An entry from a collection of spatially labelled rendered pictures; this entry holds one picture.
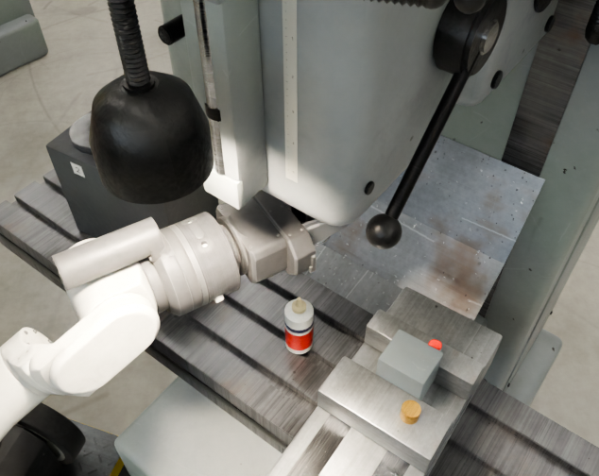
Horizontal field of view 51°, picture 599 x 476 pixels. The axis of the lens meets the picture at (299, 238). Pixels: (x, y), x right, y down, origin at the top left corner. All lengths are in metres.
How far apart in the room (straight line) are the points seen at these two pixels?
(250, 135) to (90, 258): 0.19
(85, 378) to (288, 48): 0.35
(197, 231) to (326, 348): 0.37
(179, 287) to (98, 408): 1.42
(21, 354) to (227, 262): 0.20
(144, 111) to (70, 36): 3.26
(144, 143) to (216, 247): 0.26
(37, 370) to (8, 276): 1.82
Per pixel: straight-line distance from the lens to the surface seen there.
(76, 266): 0.58
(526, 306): 1.18
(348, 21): 0.41
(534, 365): 1.87
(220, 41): 0.43
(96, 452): 1.49
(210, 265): 0.60
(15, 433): 1.32
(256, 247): 0.62
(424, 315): 0.89
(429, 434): 0.75
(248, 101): 0.47
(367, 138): 0.47
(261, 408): 0.88
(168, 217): 0.91
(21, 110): 3.14
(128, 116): 0.36
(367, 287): 1.06
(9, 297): 2.34
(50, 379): 0.61
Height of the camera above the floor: 1.71
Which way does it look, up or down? 48 degrees down
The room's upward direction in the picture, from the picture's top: straight up
